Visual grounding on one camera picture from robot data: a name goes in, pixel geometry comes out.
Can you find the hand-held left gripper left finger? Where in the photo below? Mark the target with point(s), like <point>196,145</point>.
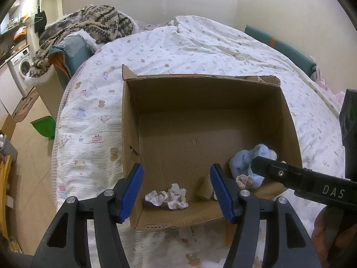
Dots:
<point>131,192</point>

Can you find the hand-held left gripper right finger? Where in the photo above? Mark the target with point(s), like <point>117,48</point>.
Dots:
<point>223,193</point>

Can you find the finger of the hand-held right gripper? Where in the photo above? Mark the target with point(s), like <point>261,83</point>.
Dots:
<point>269,169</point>

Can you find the small pinkish white scrunchie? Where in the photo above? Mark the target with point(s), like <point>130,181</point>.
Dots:
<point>243,181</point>

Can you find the light blue soft cloth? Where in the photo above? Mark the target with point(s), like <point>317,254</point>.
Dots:
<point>245,160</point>

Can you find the person's right hand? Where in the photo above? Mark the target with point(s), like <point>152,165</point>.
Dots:
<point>325,237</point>

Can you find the white paper label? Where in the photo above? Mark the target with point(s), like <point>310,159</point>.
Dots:
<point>192,233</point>

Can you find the pink cloth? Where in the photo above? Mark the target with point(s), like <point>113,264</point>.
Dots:
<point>325,82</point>

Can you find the green dustpan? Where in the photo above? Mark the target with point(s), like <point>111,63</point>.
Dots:
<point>44,127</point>

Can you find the yellow wooden chair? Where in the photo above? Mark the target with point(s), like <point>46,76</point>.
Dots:
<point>5,189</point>

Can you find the grey bin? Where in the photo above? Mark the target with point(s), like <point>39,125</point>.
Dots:
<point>5,145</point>

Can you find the brown floor mat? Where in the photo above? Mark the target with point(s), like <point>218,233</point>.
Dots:
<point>26,104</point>

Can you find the small brown cardboard box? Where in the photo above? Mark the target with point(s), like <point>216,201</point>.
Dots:
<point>7,125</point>

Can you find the white printed quilt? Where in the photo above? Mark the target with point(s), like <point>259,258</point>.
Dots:
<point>195,50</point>

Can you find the white washing machine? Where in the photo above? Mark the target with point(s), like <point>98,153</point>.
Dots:
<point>21,68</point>

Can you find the brown patterned knit blanket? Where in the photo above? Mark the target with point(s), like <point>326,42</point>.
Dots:
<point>92,25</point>

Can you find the teal wall pad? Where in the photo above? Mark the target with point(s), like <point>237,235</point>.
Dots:
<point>281,48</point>

